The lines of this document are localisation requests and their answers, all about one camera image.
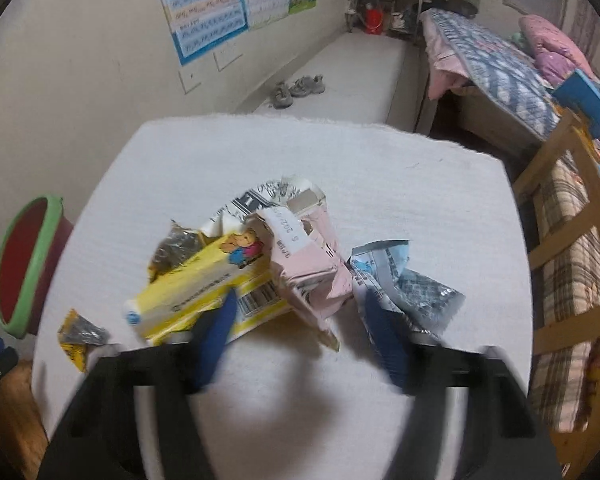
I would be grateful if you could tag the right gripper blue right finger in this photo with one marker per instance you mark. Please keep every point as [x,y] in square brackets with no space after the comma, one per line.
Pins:
[388,344]

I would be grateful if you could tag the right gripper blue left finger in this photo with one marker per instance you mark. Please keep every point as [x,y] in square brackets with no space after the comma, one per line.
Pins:
[210,336]

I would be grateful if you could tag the light blue silver wrapper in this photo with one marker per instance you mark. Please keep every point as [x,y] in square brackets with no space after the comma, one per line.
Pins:
[425,305]

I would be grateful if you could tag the yellow carton box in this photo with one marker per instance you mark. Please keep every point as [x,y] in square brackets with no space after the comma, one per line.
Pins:
[175,300]

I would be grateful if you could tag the yellow small wrapper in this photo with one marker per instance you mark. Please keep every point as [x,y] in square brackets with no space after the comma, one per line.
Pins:
[78,336]

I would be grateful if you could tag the pink crushed carton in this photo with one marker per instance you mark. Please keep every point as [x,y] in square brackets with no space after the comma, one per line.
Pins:
[305,260]

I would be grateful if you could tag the yellow dark foil wrapper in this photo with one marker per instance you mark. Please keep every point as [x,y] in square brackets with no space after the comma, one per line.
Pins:
[175,249]

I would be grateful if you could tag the white table pad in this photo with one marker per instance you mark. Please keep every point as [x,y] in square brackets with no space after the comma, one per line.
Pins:
[276,205]

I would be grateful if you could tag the red bin with green rim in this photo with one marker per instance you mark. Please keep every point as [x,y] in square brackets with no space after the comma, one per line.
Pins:
[29,255]

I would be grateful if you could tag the grey shoe left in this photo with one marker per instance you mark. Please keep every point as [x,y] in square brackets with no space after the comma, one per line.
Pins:
[281,97]

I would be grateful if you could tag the grey shoe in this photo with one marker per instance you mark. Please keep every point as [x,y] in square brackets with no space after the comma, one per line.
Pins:
[306,86]
[281,97]

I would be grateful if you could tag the grey shoe right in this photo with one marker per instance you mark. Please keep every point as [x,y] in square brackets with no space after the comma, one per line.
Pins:
[306,86]

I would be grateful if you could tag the bed with plaid quilt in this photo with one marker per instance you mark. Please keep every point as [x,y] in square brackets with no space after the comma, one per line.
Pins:
[505,100]

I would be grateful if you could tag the blue box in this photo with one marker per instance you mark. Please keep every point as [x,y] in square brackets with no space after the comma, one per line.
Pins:
[582,94]

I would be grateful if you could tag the red bucket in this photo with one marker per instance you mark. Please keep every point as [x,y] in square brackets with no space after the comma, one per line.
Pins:
[373,20]

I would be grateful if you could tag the pink duvet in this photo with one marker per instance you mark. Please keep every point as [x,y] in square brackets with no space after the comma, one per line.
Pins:
[556,56]

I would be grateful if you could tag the dark side table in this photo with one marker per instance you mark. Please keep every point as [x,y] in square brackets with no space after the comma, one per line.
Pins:
[385,0]

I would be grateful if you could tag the blue learning poster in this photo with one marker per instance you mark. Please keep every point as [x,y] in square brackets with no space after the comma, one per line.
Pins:
[198,26]

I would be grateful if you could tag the wooden crib rail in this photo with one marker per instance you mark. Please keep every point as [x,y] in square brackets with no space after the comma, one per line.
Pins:
[562,186]

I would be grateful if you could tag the wall socket plate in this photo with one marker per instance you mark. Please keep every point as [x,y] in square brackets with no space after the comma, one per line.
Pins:
[190,79]

